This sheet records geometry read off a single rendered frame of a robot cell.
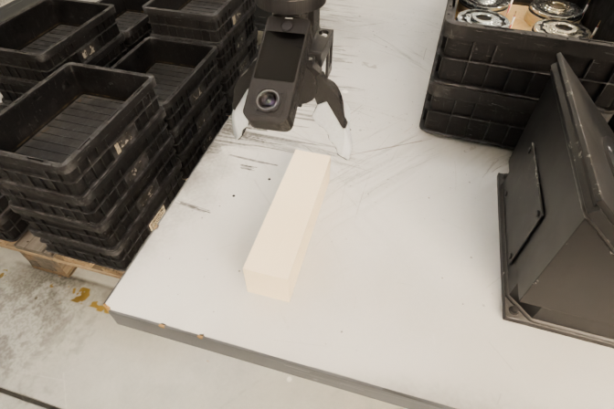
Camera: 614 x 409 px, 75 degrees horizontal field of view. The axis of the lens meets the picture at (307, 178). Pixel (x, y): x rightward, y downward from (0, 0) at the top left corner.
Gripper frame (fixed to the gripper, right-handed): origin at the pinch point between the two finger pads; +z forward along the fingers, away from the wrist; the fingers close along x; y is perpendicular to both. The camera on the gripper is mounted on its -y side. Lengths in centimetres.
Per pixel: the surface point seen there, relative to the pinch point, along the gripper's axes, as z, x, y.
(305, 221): 10.3, -2.7, -2.3
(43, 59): 29, 97, 52
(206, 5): 37, 76, 122
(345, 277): 16.3, -9.7, -6.0
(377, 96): 16.2, -7.6, 40.5
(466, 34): -5.5, -20.6, 28.6
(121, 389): 86, 47, -15
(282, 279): 10.6, -2.3, -11.9
